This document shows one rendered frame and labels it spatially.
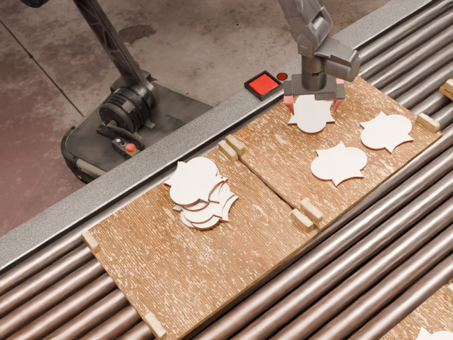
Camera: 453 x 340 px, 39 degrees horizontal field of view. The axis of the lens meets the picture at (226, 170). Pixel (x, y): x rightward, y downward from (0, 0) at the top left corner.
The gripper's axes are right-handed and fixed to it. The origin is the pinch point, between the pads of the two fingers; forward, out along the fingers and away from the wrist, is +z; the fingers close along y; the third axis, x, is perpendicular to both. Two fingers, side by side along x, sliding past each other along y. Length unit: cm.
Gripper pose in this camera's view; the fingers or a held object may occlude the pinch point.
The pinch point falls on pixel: (313, 110)
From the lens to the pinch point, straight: 155.2
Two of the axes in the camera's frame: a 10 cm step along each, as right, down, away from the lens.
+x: 0.1, -7.8, 6.2
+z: 1.0, 6.2, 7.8
